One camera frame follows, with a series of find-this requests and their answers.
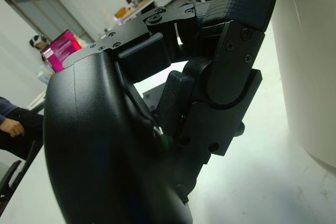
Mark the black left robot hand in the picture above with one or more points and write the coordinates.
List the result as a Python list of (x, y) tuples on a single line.
[(99, 134)]

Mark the cream white toaster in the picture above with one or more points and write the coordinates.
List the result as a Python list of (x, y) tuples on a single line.
[(309, 64)]

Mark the person in dark clothes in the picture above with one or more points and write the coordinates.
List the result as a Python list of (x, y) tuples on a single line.
[(15, 127)]

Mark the black office chair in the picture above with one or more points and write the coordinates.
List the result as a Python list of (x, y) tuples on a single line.
[(10, 178)]

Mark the person wearing VR headset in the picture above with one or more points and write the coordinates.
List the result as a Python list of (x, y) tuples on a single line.
[(38, 41)]

